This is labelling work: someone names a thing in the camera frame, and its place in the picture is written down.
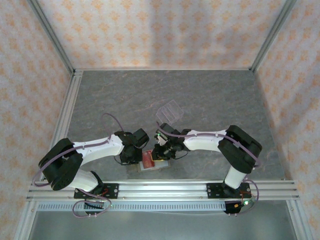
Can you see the aluminium right corner post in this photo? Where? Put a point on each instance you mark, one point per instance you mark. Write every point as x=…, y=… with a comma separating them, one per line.
x=271, y=37

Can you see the aluminium left side rail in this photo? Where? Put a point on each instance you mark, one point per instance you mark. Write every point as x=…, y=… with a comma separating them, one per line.
x=65, y=117

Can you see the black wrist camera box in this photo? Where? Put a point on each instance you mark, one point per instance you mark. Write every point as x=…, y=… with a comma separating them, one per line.
x=140, y=137
x=167, y=128

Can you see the aluminium left corner post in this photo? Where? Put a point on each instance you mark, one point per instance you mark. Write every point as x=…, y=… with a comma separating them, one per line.
x=53, y=37

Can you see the aluminium frame leg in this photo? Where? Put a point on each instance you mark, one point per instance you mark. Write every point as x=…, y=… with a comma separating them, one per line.
x=25, y=222
x=295, y=222

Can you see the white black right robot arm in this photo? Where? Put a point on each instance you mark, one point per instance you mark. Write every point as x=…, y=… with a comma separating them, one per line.
x=205, y=143

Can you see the aluminium rail along wall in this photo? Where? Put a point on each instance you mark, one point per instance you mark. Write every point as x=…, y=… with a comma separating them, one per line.
x=162, y=68

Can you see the aluminium right frame leg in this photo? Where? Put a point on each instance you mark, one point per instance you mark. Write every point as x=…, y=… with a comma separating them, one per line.
x=295, y=222

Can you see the black electronics board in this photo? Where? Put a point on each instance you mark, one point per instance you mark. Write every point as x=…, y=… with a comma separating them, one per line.
x=232, y=208
x=93, y=205

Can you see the small grey box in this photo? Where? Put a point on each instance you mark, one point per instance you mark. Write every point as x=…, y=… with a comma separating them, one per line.
x=150, y=170

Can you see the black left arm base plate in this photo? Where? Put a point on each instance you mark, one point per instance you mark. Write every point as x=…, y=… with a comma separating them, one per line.
x=113, y=191

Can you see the black left electronics board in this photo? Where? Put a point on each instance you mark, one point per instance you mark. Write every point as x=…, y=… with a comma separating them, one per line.
x=93, y=205

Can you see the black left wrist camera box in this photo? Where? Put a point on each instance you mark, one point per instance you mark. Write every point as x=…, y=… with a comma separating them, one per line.
x=140, y=137

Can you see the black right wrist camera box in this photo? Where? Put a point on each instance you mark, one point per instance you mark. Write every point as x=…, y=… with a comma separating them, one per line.
x=167, y=128

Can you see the blue-grey card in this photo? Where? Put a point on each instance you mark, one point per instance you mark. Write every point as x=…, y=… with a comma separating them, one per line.
x=163, y=165

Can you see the aluminium left frame leg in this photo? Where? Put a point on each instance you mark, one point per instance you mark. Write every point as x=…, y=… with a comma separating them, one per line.
x=25, y=222

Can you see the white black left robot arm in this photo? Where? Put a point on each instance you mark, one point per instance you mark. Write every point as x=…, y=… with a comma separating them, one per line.
x=100, y=151

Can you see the aluminium corner post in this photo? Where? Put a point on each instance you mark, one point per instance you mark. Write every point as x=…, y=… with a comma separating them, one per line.
x=53, y=37
x=271, y=37

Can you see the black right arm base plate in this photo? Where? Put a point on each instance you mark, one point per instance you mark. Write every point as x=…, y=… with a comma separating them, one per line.
x=212, y=191

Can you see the clear acrylic card holder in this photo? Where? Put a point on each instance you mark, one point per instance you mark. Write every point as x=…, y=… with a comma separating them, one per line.
x=170, y=112

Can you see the red card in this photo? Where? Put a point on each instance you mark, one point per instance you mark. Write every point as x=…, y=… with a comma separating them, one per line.
x=147, y=160

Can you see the black right electronics board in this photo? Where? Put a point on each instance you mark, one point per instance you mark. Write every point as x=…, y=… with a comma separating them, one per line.
x=232, y=208

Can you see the grey metal panel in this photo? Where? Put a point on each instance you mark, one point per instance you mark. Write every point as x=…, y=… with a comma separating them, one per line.
x=162, y=226

